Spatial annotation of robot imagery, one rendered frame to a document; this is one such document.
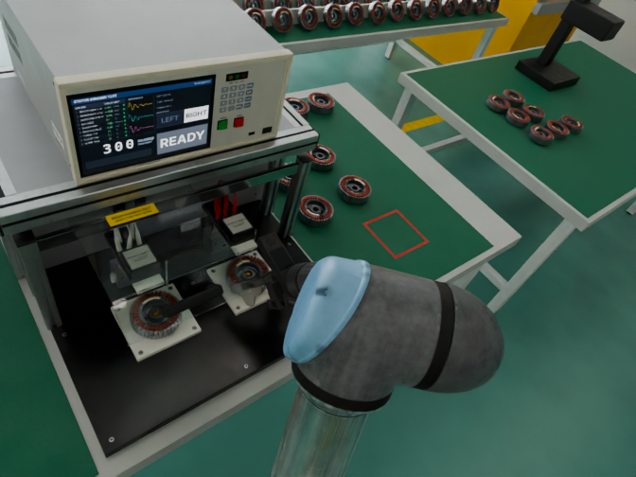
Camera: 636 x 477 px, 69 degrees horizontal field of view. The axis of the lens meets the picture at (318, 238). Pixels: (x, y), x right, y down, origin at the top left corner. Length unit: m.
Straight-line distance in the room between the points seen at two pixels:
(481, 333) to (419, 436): 1.58
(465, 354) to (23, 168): 0.81
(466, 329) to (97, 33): 0.78
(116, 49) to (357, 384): 0.69
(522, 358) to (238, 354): 1.68
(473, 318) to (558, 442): 1.93
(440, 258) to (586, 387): 1.33
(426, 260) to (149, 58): 0.98
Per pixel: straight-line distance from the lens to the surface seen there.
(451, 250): 1.56
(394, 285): 0.47
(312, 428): 0.54
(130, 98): 0.87
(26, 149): 1.04
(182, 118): 0.94
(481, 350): 0.49
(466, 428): 2.17
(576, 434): 2.47
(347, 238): 1.43
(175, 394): 1.07
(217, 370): 1.09
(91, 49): 0.92
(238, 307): 1.17
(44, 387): 1.14
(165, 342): 1.11
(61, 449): 1.08
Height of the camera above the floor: 1.76
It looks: 46 degrees down
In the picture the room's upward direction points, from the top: 20 degrees clockwise
